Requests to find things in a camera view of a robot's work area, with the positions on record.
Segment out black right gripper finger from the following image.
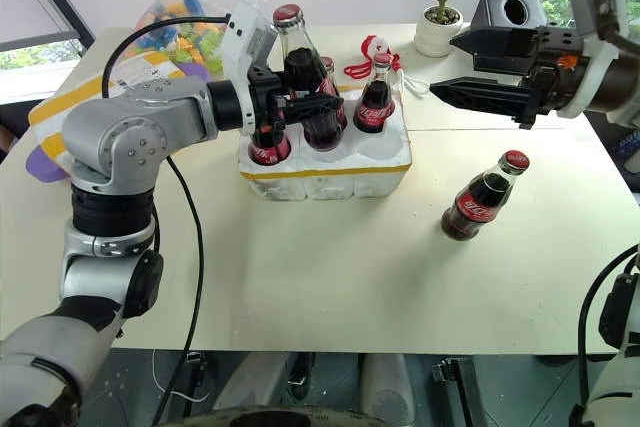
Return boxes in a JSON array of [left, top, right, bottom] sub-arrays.
[[429, 76, 532, 122], [449, 25, 542, 62]]

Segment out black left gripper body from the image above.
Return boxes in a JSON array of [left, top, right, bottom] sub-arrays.
[[247, 65, 296, 149]]

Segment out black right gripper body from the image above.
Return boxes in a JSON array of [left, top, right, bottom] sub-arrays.
[[517, 24, 585, 130]]

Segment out glass cola bottle red cap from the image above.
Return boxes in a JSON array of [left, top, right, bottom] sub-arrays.
[[248, 129, 293, 167], [352, 52, 397, 135], [440, 149, 532, 242], [271, 3, 346, 152], [319, 56, 348, 133]]

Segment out black cube box round hole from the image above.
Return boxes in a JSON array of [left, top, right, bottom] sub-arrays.
[[468, 0, 545, 74]]

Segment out white foam crate yellow tape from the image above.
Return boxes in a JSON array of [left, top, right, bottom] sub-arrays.
[[237, 88, 413, 203]]

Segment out green plant in white pot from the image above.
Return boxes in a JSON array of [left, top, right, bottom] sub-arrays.
[[398, 0, 490, 58]]

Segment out blue printed object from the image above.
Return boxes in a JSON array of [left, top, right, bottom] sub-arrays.
[[613, 127, 640, 164]]

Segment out bag of colourful toy blocks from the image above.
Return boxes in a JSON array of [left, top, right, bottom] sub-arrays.
[[133, 0, 242, 74]]

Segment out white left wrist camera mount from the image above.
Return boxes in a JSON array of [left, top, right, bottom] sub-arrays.
[[221, 0, 279, 136]]

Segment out red and white lanyard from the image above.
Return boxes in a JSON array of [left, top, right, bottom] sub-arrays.
[[343, 34, 432, 98]]

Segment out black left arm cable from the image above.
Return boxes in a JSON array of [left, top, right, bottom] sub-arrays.
[[101, 14, 234, 426]]

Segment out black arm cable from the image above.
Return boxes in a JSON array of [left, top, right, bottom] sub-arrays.
[[101, 14, 234, 426], [576, 242, 640, 411]]

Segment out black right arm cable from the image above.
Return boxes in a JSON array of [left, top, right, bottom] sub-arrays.
[[576, 242, 640, 411]]

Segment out metal table leg bracket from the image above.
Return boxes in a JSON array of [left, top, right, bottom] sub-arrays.
[[431, 356, 482, 427]]

